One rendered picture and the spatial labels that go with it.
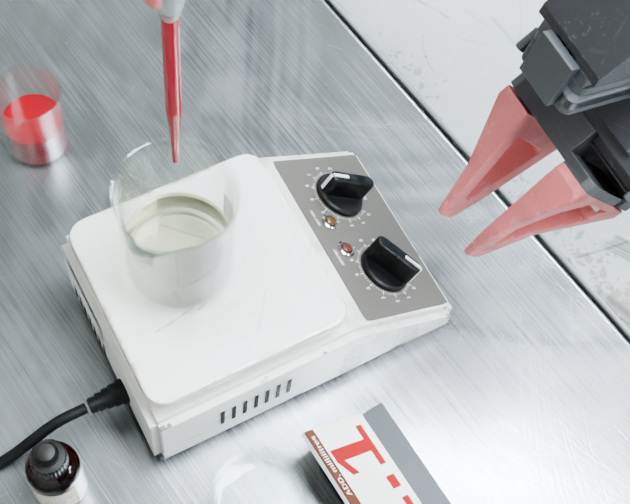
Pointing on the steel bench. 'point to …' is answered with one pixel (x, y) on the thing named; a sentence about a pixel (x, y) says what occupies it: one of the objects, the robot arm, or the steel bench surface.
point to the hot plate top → (257, 208)
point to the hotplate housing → (361, 337)
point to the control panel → (369, 298)
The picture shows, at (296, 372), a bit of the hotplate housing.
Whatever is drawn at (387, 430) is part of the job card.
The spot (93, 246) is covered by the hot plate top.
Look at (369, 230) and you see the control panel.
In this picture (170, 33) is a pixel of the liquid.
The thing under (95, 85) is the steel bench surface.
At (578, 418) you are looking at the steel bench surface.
